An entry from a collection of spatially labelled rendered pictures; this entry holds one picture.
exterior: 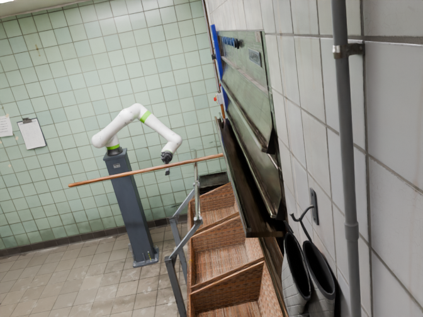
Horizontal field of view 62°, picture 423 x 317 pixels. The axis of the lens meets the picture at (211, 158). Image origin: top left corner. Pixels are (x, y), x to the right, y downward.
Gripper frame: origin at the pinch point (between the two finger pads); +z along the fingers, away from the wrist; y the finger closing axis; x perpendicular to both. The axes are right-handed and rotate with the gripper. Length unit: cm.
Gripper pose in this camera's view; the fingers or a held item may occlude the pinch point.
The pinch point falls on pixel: (165, 166)
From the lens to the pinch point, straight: 280.4
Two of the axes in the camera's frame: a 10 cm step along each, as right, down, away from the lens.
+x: -9.8, 1.9, 0.1
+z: 0.5, 3.4, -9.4
